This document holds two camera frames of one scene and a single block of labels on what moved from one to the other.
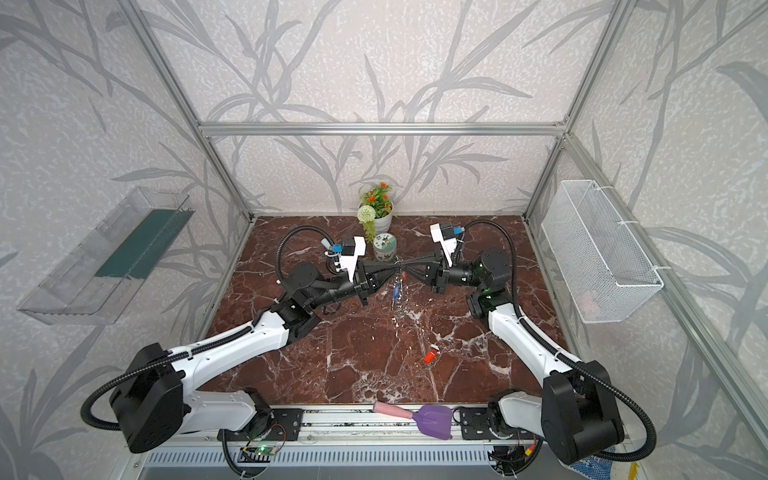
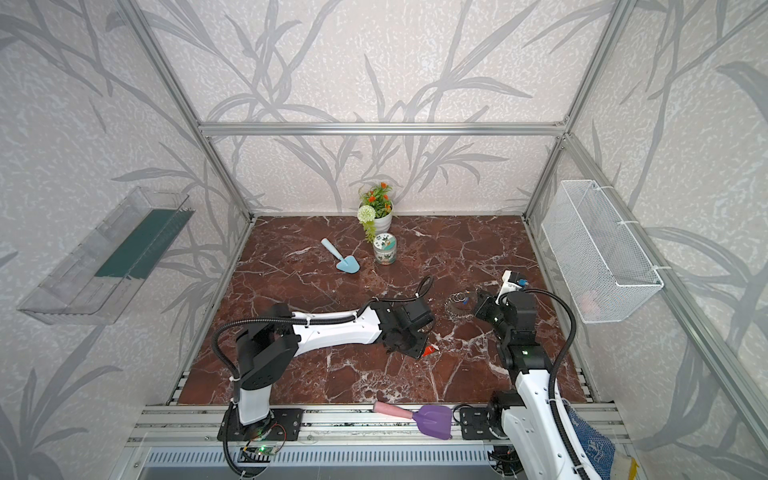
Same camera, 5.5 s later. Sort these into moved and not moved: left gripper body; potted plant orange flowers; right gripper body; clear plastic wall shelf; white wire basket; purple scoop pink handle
Moved: left gripper body; right gripper body
Not moved: clear plastic wall shelf; purple scoop pink handle; potted plant orange flowers; white wire basket
